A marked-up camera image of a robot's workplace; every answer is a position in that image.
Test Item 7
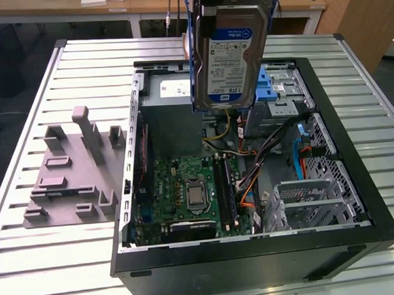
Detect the black graphics card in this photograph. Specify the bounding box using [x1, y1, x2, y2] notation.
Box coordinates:
[160, 218, 219, 244]

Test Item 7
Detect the RAM stick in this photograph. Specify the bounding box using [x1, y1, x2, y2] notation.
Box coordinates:
[44, 189, 81, 198]
[222, 157, 241, 226]

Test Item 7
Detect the silver CPU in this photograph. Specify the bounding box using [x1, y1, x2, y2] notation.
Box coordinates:
[186, 183, 208, 206]

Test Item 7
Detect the black PC case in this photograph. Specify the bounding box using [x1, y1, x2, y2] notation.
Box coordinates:
[101, 49, 394, 295]

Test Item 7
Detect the black RAM slot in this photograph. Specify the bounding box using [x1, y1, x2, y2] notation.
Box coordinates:
[212, 154, 233, 232]

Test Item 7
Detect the wooden cabinet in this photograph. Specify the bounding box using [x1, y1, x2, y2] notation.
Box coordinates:
[314, 0, 394, 80]

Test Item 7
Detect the red black fan wire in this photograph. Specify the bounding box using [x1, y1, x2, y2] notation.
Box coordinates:
[133, 123, 153, 194]

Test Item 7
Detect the metal disk bay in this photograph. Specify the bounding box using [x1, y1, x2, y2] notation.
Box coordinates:
[262, 175, 373, 234]

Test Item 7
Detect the metal optical drive cage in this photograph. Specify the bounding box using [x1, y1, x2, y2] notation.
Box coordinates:
[238, 62, 318, 140]

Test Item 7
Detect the grey parts rack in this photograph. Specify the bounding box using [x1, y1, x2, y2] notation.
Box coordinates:
[17, 103, 133, 231]

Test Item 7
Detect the red orange power wire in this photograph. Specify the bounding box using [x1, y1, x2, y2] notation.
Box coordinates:
[298, 144, 338, 180]

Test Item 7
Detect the green motherboard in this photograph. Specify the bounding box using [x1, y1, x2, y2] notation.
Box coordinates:
[128, 153, 254, 245]

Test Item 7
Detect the black wire bundle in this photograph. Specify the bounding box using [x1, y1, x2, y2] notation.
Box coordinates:
[235, 116, 314, 194]

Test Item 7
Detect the hard disk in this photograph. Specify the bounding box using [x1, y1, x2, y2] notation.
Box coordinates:
[183, 0, 284, 115]

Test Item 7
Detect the grey power supply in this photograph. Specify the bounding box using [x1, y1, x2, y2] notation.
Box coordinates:
[138, 72, 207, 161]

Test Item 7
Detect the CPU socket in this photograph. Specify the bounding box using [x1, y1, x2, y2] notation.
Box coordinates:
[181, 176, 213, 217]

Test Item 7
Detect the blue data wire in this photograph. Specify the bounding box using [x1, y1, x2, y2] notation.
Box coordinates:
[292, 121, 313, 183]

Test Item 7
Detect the wooden desk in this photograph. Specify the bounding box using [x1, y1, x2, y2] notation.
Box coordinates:
[0, 0, 330, 46]

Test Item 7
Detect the blue plastic drive latch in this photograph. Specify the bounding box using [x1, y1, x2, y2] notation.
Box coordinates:
[252, 64, 278, 103]

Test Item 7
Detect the yellow wire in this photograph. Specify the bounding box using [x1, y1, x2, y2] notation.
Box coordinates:
[200, 108, 233, 144]

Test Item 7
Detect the thin hanging cable with plug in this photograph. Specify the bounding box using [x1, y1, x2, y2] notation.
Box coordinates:
[163, 0, 174, 29]

